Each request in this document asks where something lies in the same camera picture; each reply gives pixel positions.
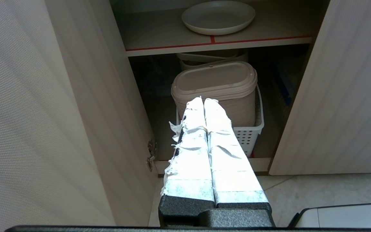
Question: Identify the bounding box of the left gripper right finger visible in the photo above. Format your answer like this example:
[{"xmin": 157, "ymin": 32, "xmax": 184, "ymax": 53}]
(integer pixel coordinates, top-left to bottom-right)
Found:
[{"xmin": 203, "ymin": 98, "xmax": 275, "ymax": 227}]

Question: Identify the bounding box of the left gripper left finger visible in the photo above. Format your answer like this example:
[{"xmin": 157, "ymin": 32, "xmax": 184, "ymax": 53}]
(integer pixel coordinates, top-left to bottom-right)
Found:
[{"xmin": 158, "ymin": 97, "xmax": 215, "ymax": 227}]

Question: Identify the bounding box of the beige wooden cabinet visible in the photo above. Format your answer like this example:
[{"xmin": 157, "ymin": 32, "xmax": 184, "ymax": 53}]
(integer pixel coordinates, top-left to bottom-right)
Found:
[{"xmin": 110, "ymin": 0, "xmax": 331, "ymax": 176}]

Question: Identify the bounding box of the beige cabinet door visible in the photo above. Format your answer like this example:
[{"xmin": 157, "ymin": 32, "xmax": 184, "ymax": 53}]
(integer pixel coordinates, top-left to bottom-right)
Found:
[
  {"xmin": 269, "ymin": 0, "xmax": 371, "ymax": 176},
  {"xmin": 0, "ymin": 0, "xmax": 157, "ymax": 232}
]

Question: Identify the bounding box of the cabinet shelf with red tape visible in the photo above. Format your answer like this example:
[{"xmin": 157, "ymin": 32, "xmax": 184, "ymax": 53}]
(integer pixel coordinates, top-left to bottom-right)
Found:
[{"xmin": 115, "ymin": 6, "xmax": 315, "ymax": 57}]

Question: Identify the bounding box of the white perforated plastic basket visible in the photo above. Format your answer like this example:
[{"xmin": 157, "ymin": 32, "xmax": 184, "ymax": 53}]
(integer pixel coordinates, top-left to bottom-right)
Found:
[{"xmin": 176, "ymin": 84, "xmax": 265, "ymax": 158}]

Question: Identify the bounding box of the metal door hinge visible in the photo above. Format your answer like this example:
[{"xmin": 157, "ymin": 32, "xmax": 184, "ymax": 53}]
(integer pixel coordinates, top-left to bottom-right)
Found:
[{"xmin": 146, "ymin": 139, "xmax": 157, "ymax": 172}]

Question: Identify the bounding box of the beige lidded plastic container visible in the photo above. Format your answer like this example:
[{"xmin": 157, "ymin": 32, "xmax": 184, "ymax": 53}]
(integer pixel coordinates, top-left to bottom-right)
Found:
[{"xmin": 171, "ymin": 61, "xmax": 258, "ymax": 127}]

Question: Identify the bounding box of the white plastic tub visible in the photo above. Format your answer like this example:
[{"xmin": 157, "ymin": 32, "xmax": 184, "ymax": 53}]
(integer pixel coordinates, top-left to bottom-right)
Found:
[{"xmin": 176, "ymin": 49, "xmax": 249, "ymax": 71}]

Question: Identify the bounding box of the white round plate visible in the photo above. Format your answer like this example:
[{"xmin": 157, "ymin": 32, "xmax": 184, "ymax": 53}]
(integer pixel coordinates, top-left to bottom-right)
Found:
[{"xmin": 181, "ymin": 1, "xmax": 256, "ymax": 36}]

